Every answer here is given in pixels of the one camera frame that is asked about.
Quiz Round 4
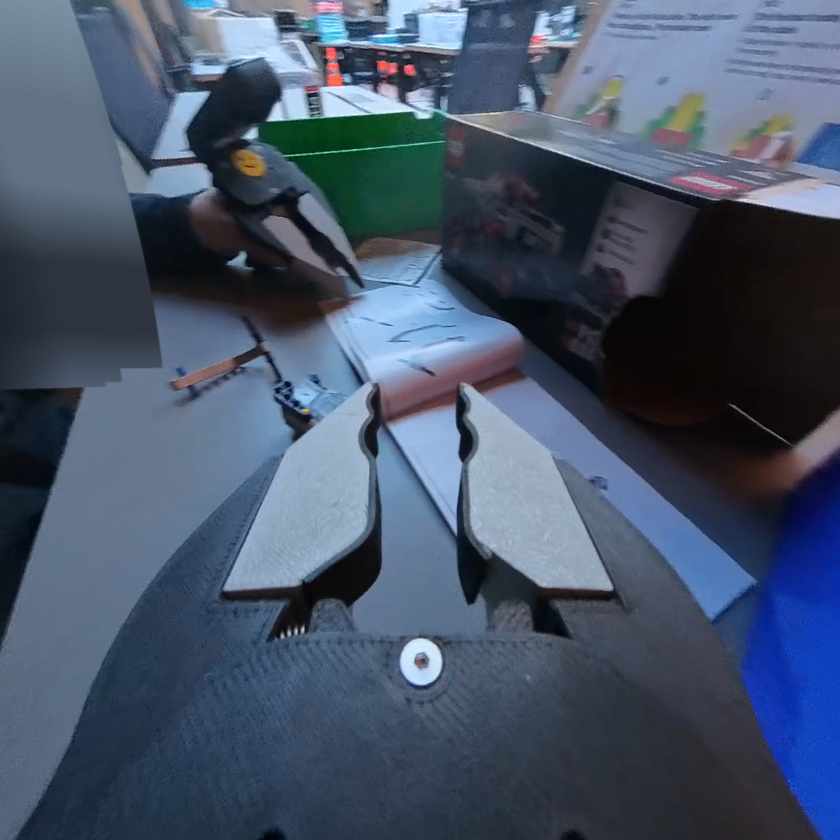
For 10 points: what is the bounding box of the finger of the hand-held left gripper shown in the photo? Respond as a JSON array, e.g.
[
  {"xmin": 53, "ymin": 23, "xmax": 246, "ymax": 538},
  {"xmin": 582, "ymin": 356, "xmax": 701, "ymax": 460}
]
[
  {"xmin": 294, "ymin": 192, "xmax": 366, "ymax": 291},
  {"xmin": 244, "ymin": 211, "xmax": 352, "ymax": 299}
]

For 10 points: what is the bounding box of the white table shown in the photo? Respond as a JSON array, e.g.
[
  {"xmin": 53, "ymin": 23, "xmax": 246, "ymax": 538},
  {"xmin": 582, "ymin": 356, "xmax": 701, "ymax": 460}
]
[{"xmin": 156, "ymin": 87, "xmax": 421, "ymax": 166}]

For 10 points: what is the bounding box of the green plastic bin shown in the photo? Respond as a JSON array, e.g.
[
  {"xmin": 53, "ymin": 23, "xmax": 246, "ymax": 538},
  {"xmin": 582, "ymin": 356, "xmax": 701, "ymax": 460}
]
[{"xmin": 257, "ymin": 109, "xmax": 450, "ymax": 245}]

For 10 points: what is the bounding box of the person's left hand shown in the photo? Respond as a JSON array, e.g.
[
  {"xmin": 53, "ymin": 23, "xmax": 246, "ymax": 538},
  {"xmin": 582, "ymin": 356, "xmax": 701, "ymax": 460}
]
[{"xmin": 189, "ymin": 189, "xmax": 291, "ymax": 270}]

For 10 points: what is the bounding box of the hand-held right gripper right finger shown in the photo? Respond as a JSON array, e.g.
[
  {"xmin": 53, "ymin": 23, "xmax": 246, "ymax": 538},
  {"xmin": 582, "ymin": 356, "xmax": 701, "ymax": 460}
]
[{"xmin": 456, "ymin": 382, "xmax": 616, "ymax": 606}]

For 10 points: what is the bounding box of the grey lego motor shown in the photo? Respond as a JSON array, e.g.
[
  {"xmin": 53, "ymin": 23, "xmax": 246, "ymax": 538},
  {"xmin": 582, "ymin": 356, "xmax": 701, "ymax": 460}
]
[{"xmin": 273, "ymin": 373, "xmax": 347, "ymax": 435}]

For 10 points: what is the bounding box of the lego instruction booklet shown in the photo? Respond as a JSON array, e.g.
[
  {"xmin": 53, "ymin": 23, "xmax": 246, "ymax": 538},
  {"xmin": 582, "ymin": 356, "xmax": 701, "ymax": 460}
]
[{"xmin": 325, "ymin": 244, "xmax": 757, "ymax": 621}]

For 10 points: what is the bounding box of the person's left forearm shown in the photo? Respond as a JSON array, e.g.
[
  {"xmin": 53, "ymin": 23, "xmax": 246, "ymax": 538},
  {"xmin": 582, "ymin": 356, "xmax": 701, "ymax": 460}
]
[{"xmin": 130, "ymin": 192, "xmax": 199, "ymax": 278}]

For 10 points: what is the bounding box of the blue plastic bin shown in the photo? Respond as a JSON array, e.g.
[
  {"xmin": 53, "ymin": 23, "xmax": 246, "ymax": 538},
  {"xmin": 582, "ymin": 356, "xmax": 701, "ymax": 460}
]
[{"xmin": 740, "ymin": 451, "xmax": 840, "ymax": 840}]

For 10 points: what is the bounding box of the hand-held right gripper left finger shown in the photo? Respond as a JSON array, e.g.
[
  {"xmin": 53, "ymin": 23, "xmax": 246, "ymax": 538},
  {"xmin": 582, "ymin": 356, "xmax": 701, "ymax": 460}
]
[{"xmin": 222, "ymin": 382, "xmax": 383, "ymax": 603}]

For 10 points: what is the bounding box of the dark lego set box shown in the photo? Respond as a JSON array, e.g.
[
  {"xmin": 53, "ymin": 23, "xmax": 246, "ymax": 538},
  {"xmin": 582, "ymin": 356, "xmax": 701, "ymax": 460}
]
[{"xmin": 441, "ymin": 110, "xmax": 840, "ymax": 429}]

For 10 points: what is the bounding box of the grey lego beam assembly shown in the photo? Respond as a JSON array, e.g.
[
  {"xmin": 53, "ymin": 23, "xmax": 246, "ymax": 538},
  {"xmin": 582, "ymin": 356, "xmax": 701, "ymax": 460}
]
[{"xmin": 168, "ymin": 316, "xmax": 291, "ymax": 403}]

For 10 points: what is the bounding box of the printed instruction poster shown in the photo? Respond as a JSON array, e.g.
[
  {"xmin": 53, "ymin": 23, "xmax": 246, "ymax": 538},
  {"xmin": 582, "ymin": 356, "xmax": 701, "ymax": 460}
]
[{"xmin": 543, "ymin": 0, "xmax": 840, "ymax": 173}]

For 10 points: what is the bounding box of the black office chair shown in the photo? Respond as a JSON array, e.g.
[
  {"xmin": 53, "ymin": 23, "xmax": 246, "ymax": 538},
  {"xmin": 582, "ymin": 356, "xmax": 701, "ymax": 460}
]
[{"xmin": 445, "ymin": 0, "xmax": 543, "ymax": 116}]

